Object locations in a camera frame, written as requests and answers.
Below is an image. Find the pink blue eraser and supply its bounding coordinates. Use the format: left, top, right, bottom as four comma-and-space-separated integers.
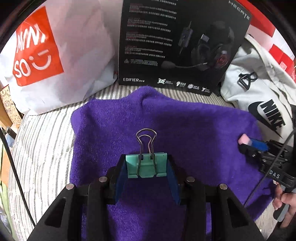
238, 133, 252, 146

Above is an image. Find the teal binder clip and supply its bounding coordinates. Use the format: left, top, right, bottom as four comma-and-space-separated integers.
126, 128, 168, 179

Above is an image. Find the person's right hand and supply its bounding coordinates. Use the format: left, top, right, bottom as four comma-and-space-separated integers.
273, 183, 296, 228

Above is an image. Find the purple towel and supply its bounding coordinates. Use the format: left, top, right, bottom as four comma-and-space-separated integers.
70, 86, 272, 240

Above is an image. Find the grey Nike bag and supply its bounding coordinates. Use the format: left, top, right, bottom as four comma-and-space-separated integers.
220, 34, 295, 143

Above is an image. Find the striped grey bed quilt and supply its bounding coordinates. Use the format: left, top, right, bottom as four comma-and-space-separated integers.
7, 83, 278, 241

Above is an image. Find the red Haidilao paper bag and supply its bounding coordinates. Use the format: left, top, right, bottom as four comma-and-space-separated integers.
269, 44, 295, 82

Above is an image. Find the large red gift bag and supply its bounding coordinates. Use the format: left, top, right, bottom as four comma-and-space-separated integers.
237, 0, 275, 37

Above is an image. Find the black headset box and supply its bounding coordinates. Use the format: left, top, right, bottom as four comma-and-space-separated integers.
118, 0, 251, 96

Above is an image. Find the white Miniso plastic bag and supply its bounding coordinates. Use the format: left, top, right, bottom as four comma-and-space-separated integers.
1, 1, 116, 115

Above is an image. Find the patterned notebook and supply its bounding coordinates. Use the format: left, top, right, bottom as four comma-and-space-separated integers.
1, 85, 23, 128

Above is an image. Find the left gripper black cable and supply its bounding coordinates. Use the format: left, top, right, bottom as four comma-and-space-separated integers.
0, 128, 37, 227

